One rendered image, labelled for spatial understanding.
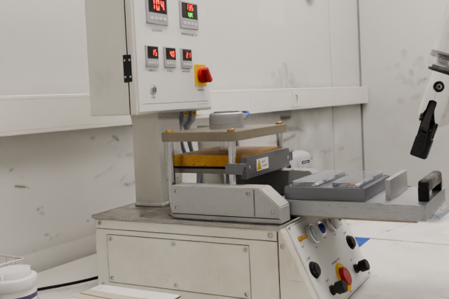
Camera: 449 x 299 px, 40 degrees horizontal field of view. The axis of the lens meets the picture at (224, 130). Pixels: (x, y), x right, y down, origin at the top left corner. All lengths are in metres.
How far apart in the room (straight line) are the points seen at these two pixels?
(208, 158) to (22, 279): 0.46
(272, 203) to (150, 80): 0.40
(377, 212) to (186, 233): 0.39
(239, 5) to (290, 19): 0.47
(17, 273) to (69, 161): 0.71
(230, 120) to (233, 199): 0.21
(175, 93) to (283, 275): 0.51
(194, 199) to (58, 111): 0.55
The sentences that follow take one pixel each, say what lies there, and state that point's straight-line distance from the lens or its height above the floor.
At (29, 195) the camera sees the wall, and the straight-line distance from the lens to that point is 1.71.
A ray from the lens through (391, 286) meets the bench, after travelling 1.45.
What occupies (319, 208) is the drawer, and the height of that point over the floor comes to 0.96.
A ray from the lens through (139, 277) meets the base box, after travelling 1.41.
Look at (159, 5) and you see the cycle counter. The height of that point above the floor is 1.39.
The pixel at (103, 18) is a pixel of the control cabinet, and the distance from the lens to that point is 1.41.
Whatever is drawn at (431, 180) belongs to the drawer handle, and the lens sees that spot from 1.25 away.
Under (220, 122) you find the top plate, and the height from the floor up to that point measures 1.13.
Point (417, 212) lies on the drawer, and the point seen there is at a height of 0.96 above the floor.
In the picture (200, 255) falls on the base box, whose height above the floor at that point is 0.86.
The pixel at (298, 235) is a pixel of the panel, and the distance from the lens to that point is 1.26.
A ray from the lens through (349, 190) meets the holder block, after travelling 1.22.
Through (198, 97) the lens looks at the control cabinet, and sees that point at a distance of 1.57.
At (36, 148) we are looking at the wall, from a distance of 1.72.
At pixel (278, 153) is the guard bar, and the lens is 1.43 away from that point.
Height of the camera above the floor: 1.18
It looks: 3 degrees down
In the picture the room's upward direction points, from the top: 3 degrees counter-clockwise
